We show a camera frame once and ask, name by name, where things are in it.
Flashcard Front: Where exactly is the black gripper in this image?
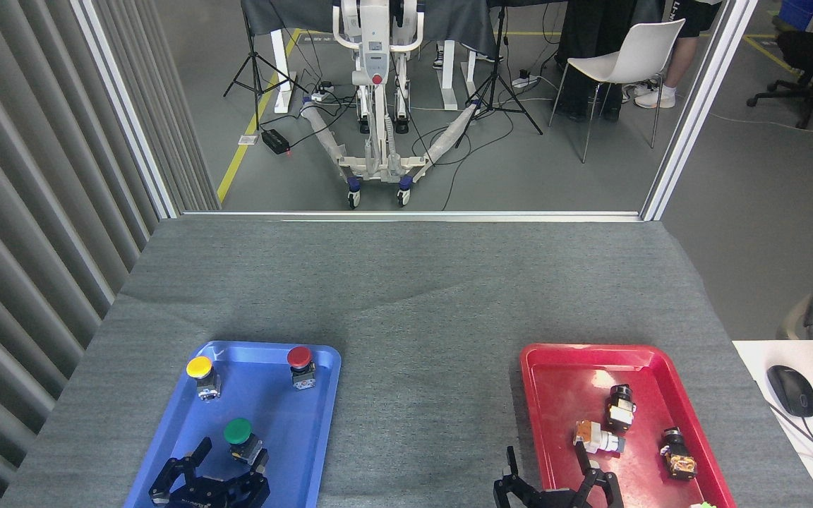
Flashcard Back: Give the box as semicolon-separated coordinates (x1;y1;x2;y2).
149;436;272;508
493;440;625;508

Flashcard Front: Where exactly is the green push button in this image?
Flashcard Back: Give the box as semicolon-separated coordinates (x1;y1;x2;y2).
224;418;264;466

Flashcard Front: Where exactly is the yellow push button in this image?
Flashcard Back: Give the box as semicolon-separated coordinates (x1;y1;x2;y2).
186;356;222;403

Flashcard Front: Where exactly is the red push button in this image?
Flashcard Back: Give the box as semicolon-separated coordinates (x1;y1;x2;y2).
287;346;317;391

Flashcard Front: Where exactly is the blue plastic tray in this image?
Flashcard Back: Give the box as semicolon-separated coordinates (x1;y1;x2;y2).
124;341;342;508

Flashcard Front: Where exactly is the red plastic tray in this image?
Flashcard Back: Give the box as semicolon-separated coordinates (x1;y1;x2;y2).
519;343;737;508

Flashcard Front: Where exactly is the grey felt table cloth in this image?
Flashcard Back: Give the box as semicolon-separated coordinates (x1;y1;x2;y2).
0;217;813;508

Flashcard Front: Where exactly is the black computer mouse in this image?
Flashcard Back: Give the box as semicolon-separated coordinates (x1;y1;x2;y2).
766;364;813;418

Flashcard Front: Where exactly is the grey slatted panel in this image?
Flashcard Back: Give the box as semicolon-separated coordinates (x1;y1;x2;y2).
0;0;222;508

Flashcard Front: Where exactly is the black tripod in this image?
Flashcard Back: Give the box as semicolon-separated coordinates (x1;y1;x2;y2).
223;0;308;133
454;0;543;150

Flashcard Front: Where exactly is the white plastic chair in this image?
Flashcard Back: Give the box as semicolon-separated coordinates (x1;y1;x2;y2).
548;19;686;164

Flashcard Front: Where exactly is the person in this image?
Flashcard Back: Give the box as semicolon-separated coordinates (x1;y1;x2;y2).
430;41;502;70
634;0;722;110
550;0;663;123

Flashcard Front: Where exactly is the white stand on wheels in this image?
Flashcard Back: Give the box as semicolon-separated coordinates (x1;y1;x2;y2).
301;0;481;210

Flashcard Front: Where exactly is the table with dark cloth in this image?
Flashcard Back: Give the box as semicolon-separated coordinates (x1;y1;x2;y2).
241;0;500;114

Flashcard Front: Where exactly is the black office chair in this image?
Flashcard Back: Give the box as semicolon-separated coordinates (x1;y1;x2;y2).
746;0;813;131

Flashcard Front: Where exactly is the blue bin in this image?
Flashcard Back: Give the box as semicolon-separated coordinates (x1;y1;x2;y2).
778;0;813;31

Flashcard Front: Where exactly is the white orange switch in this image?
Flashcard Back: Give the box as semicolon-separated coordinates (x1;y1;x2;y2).
573;420;626;456

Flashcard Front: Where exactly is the black white switch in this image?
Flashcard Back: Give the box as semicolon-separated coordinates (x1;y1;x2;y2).
604;385;637;433

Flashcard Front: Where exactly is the black orange switch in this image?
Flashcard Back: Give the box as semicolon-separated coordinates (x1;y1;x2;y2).
659;427;698;481

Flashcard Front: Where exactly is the silver frame rail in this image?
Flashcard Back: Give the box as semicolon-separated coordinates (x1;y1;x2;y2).
179;210;644;224

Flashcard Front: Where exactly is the silver frame post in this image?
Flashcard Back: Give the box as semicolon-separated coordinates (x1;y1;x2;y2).
640;0;761;222
70;0;179;220

